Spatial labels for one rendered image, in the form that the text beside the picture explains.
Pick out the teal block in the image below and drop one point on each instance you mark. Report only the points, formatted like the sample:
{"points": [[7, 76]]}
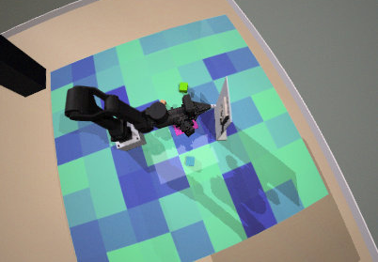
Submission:
{"points": [[190, 161]]}

